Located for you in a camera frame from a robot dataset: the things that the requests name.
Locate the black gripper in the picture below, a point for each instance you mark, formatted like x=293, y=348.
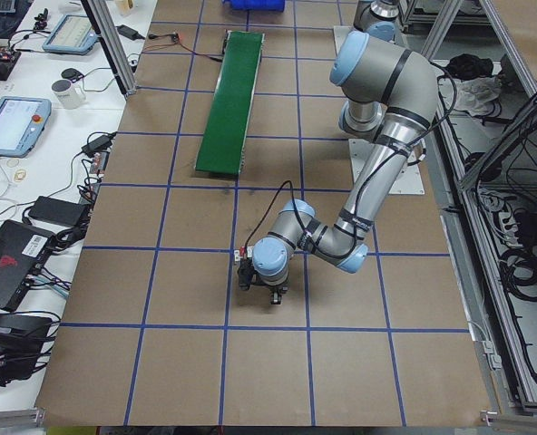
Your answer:
x=274, y=289

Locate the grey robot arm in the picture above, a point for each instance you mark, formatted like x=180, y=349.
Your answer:
x=377, y=18
x=297, y=228

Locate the green conveyor belt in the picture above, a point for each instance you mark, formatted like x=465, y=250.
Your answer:
x=223, y=141

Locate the white mug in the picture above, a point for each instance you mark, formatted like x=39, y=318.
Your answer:
x=70, y=95

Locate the blue plastic bin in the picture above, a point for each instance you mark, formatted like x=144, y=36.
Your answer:
x=257, y=5

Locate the blue teach pendant tablet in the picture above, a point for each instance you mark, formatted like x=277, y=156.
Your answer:
x=74, y=34

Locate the aluminium frame post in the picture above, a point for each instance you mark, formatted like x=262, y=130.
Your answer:
x=102, y=23

